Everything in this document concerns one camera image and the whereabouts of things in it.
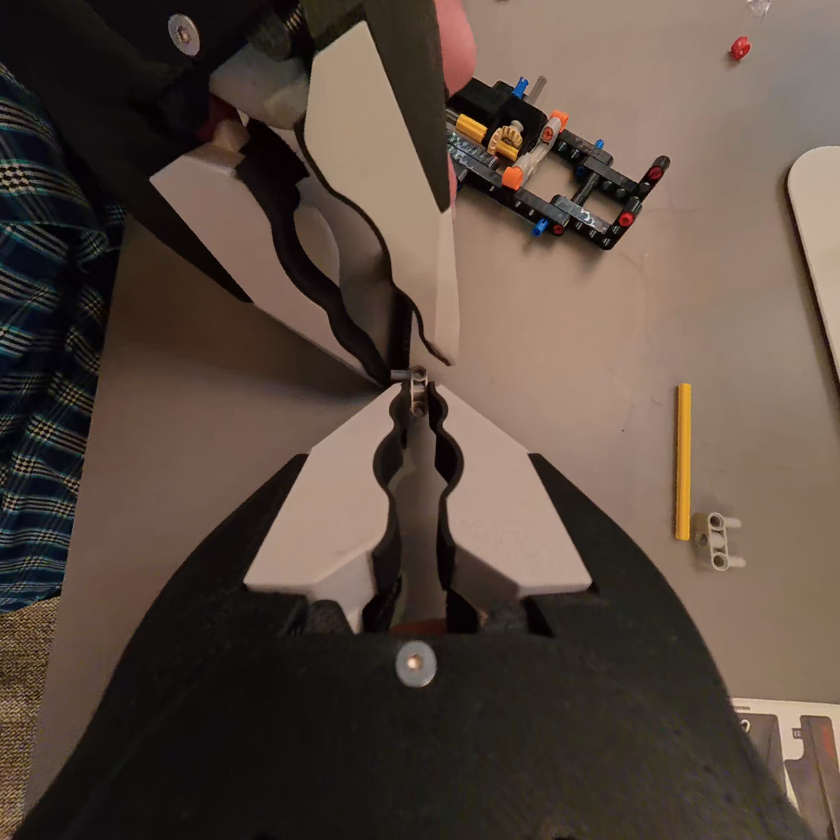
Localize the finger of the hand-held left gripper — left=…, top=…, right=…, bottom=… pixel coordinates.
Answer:
left=295, top=20, right=462, bottom=368
left=150, top=121, right=391, bottom=388

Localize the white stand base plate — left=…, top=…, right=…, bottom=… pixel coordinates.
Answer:
left=786, top=146, right=840, bottom=385

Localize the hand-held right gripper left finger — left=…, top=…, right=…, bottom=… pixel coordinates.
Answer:
left=243, top=382, right=411, bottom=634

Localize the black lego gear rack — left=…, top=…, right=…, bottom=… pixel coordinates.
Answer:
left=392, top=289, right=414, bottom=375

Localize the lego sticker sheet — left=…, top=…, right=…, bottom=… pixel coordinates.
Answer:
left=730, top=699, right=840, bottom=815

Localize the person's left hand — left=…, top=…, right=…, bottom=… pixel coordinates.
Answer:
left=435, top=0, right=478, bottom=101

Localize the black lego chassis frame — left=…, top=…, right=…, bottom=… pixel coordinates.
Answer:
left=446, top=75, right=672, bottom=252

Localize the yellow lego axle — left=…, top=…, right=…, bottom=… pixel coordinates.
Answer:
left=675, top=383, right=693, bottom=542

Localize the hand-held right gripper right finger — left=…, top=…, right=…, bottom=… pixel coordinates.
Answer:
left=428, top=382, right=596, bottom=634

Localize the light grey lego connector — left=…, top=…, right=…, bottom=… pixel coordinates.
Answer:
left=390, top=367, right=431, bottom=416
left=694, top=512, right=746, bottom=571

